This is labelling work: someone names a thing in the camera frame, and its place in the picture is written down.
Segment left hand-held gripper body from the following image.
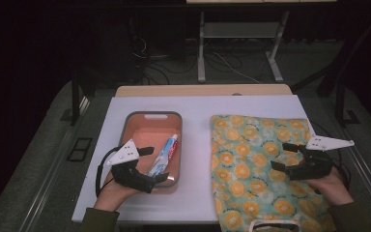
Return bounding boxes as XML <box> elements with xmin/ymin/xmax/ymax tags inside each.
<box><xmin>105</xmin><ymin>138</ymin><xmax>157</xmax><ymax>194</ymax></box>

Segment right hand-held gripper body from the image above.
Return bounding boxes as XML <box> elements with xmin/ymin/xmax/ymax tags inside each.
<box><xmin>288</xmin><ymin>134</ymin><xmax>356</xmax><ymax>182</ymax></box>

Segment toothpaste tube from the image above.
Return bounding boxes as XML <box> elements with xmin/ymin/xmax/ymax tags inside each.
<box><xmin>147</xmin><ymin>133</ymin><xmax>179</xmax><ymax>179</ymax></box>

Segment orange basin with grey rim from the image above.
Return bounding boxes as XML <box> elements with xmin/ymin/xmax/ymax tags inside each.
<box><xmin>114</xmin><ymin>110</ymin><xmax>184</xmax><ymax>195</ymax></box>

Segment orange-slice print tote bag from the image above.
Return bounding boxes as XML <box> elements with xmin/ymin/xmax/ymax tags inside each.
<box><xmin>210</xmin><ymin>114</ymin><xmax>336</xmax><ymax>232</ymax></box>

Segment person's left hand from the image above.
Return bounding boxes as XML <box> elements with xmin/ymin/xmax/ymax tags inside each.
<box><xmin>94</xmin><ymin>175</ymin><xmax>143</xmax><ymax>213</ymax></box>

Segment person's right hand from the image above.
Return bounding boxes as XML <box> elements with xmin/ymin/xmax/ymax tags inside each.
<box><xmin>302</xmin><ymin>165</ymin><xmax>356</xmax><ymax>207</ymax></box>

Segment white board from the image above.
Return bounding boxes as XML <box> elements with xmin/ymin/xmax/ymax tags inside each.
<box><xmin>71</xmin><ymin>95</ymin><xmax>357</xmax><ymax>225</ymax></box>

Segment black metal stand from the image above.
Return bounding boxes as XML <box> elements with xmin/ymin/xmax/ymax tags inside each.
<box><xmin>333</xmin><ymin>80</ymin><xmax>361</xmax><ymax>128</ymax></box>
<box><xmin>60</xmin><ymin>64</ymin><xmax>93</xmax><ymax>127</ymax></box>

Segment wooden table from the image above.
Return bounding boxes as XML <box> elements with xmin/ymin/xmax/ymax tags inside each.
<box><xmin>115</xmin><ymin>84</ymin><xmax>294</xmax><ymax>98</ymax></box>

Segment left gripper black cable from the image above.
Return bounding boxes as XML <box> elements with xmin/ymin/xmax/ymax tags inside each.
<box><xmin>95</xmin><ymin>146</ymin><xmax>121</xmax><ymax>198</ymax></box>

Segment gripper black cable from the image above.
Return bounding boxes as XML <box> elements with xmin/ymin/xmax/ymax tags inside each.
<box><xmin>95</xmin><ymin>146</ymin><xmax>121</xmax><ymax>198</ymax></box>
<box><xmin>312</xmin><ymin>122</ymin><xmax>352</xmax><ymax>195</ymax></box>

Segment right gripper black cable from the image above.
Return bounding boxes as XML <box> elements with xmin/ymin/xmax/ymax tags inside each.
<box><xmin>312</xmin><ymin>122</ymin><xmax>352</xmax><ymax>195</ymax></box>

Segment black floor socket frame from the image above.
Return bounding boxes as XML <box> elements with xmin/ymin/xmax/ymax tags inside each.
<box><xmin>66</xmin><ymin>137</ymin><xmax>94</xmax><ymax>162</ymax></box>

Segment black floor cables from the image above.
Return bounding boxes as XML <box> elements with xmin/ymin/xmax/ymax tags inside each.
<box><xmin>131</xmin><ymin>35</ymin><xmax>198</xmax><ymax>86</ymax></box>

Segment white floor cable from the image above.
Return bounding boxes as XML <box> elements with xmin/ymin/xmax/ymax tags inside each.
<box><xmin>212</xmin><ymin>51</ymin><xmax>263</xmax><ymax>85</ymax></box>

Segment white metal frame desk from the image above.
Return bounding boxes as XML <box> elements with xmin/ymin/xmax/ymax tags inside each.
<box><xmin>185</xmin><ymin>0</ymin><xmax>337</xmax><ymax>84</ymax></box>

